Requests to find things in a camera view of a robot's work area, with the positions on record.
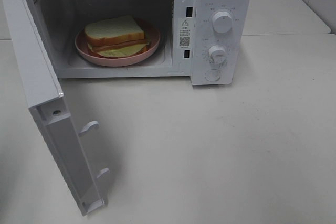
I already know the pink round plate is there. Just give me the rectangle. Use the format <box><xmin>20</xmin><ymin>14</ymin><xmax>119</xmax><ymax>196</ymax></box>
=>
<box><xmin>75</xmin><ymin>19</ymin><xmax>161</xmax><ymax>67</ymax></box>

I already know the white warning sticker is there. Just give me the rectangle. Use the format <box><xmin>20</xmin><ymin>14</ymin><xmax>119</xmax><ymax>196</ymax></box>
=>
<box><xmin>177</xmin><ymin>17</ymin><xmax>193</xmax><ymax>48</ymax></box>

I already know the glass microwave turntable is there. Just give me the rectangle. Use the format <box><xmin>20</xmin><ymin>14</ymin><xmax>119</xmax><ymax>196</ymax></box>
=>
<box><xmin>153</xmin><ymin>34</ymin><xmax>166</xmax><ymax>57</ymax></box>

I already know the upper white power knob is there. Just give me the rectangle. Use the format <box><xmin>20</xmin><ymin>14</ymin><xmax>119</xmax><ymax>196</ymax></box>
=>
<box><xmin>211</xmin><ymin>9</ymin><xmax>233</xmax><ymax>34</ymax></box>

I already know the lower white timer knob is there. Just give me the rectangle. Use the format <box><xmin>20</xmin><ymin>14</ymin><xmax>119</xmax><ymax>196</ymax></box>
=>
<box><xmin>208</xmin><ymin>45</ymin><xmax>227</xmax><ymax>65</ymax></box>

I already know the white microwave oven body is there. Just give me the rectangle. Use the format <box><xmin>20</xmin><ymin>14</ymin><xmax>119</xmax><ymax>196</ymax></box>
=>
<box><xmin>34</xmin><ymin>0</ymin><xmax>249</xmax><ymax>86</ymax></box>

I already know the sandwich with ham and cheese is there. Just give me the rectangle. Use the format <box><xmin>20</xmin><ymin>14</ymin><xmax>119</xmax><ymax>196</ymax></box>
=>
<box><xmin>84</xmin><ymin>15</ymin><xmax>151</xmax><ymax>58</ymax></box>

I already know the round door release button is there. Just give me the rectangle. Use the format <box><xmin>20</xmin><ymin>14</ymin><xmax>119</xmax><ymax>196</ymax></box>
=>
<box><xmin>205</xmin><ymin>69</ymin><xmax>221</xmax><ymax>82</ymax></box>

